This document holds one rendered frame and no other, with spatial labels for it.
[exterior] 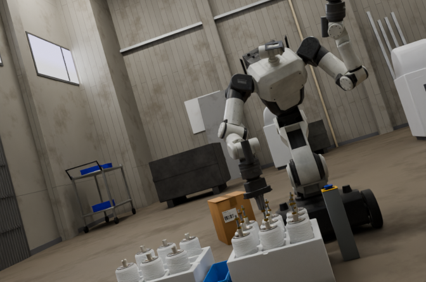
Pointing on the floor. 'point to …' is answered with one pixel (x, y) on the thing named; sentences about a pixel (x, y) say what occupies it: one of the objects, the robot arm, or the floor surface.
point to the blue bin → (219, 273)
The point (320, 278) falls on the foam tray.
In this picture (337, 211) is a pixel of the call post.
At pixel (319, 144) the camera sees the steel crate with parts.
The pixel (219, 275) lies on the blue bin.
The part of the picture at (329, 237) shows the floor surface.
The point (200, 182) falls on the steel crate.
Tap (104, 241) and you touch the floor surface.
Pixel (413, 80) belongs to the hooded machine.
